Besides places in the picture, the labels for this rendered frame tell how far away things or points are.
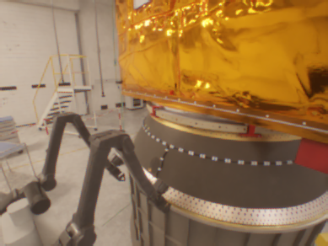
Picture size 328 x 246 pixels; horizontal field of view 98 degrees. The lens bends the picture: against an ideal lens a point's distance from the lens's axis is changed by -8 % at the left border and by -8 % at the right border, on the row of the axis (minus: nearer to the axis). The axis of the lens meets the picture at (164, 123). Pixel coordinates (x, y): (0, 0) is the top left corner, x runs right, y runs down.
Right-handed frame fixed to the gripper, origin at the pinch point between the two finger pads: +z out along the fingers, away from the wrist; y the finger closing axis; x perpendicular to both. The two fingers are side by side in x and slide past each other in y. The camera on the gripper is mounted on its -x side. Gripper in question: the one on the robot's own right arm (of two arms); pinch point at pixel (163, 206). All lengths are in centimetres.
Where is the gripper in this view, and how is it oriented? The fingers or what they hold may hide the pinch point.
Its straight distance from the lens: 110.8
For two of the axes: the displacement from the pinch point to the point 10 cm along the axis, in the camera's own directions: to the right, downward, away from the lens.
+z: 3.2, 7.0, 6.3
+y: -7.7, -2.0, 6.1
